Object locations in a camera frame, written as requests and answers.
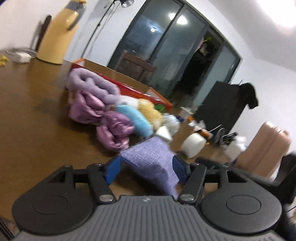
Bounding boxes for yellow white plush toy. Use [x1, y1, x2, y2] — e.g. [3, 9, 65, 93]
[119, 95, 163, 131]

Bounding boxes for green pumpkin toy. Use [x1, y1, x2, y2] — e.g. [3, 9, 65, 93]
[154, 103, 167, 113]

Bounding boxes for white tissue pack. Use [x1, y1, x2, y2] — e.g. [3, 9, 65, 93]
[224, 136, 247, 161]

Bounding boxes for purple satin scrunchie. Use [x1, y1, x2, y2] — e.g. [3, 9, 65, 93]
[69, 90, 106, 125]
[96, 110, 134, 152]

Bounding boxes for studio light on stand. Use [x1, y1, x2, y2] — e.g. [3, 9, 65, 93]
[80, 0, 134, 58]

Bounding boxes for white cylinder sponge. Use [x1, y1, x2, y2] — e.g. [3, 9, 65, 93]
[181, 133, 206, 158]

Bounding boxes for clear bubble wrap ball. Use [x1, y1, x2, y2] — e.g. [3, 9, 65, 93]
[162, 113, 181, 136]

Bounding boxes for orange white object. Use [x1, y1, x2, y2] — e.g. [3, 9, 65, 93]
[188, 115, 213, 140]

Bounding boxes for dark wooden chair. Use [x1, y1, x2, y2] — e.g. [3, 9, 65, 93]
[114, 50, 157, 85]

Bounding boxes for white cable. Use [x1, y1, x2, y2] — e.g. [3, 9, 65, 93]
[208, 124, 226, 144]

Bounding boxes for blue plush toy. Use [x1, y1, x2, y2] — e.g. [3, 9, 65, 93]
[115, 104, 154, 138]

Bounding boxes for lavender knitted cloth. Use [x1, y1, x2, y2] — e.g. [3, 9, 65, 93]
[120, 136, 179, 199]

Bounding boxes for black garment on monitor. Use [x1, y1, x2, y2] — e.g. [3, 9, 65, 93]
[238, 83, 259, 109]

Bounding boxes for beige cardboard box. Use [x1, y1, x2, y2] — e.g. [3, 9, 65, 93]
[235, 121, 290, 178]

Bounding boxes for black monitor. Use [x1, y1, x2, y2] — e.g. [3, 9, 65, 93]
[193, 82, 246, 135]

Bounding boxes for white wedge sponge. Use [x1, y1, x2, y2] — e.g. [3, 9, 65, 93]
[154, 126, 173, 143]

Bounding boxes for yellow petal crumbs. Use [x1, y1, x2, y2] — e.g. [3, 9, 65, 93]
[0, 55, 9, 67]

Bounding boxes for white charger with cable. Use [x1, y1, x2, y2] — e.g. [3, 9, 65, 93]
[6, 48, 37, 64]

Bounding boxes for yellow thermos jug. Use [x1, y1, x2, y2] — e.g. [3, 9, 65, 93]
[37, 1, 87, 65]

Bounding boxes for red cardboard box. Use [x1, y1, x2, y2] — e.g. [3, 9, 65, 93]
[71, 58, 173, 112]

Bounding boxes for fluffy lavender headband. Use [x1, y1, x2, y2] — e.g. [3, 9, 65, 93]
[66, 68, 120, 105]

